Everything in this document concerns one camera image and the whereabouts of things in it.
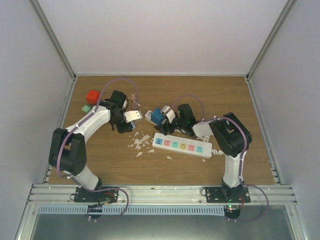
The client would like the blue cube adapter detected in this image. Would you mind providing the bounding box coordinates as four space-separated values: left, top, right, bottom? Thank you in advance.
150 108 165 125

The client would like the pale blue charger plug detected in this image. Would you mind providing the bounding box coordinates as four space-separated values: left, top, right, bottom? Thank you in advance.
130 121 136 130

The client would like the white multicolour power strip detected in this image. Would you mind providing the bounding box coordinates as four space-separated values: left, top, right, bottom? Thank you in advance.
152 132 224 159

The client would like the white charger with pink cable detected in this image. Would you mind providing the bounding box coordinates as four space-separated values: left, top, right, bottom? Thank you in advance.
122 93 141 110

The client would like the light green plug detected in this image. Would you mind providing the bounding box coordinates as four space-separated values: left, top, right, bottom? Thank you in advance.
82 104 92 114

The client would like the red cube socket adapter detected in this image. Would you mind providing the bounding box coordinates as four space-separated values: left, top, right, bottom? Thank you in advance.
85 90 100 105

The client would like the small white power strip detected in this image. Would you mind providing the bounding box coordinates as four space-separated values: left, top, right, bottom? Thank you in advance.
144 110 166 125

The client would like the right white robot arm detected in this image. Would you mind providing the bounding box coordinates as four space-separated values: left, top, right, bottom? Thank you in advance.
152 104 252 203

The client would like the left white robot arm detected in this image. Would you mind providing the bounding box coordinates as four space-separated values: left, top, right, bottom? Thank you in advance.
48 90 133 202

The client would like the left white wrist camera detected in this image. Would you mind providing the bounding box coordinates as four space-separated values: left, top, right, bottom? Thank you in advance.
123 110 143 123

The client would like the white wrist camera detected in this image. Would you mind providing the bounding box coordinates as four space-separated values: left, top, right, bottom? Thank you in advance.
123 110 143 123
161 105 176 124

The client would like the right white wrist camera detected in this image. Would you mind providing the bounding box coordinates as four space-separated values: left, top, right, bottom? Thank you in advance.
161 105 176 124

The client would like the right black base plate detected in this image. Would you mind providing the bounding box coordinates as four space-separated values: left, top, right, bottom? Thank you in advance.
200 185 251 204

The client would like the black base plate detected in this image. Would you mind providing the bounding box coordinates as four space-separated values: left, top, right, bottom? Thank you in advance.
200 185 251 204
69 186 119 205

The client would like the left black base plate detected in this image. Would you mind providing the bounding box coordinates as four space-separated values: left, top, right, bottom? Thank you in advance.
69 186 119 205

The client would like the grey slotted cable duct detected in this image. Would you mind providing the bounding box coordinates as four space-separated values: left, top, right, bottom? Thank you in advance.
38 204 225 216

